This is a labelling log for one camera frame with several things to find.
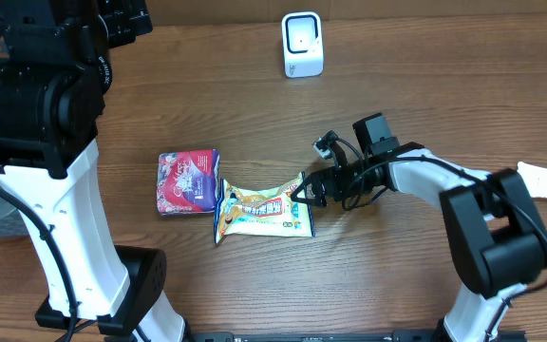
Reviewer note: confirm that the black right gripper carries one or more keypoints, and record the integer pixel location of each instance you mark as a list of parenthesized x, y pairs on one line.
[(314, 180)]

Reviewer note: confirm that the cream snack bag blue edges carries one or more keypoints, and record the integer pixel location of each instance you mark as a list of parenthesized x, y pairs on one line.
[(269, 213)]

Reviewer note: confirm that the red purple tissue pack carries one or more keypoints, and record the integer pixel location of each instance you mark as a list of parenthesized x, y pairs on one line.
[(187, 182)]

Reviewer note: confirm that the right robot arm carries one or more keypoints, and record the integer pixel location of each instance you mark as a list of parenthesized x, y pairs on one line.
[(496, 237)]

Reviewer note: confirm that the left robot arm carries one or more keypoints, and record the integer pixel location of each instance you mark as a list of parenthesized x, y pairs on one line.
[(54, 73)]

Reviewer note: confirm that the white barcode scanner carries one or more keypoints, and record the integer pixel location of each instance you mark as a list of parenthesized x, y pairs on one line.
[(302, 43)]

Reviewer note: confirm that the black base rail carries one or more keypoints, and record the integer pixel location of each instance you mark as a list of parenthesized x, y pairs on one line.
[(311, 336)]

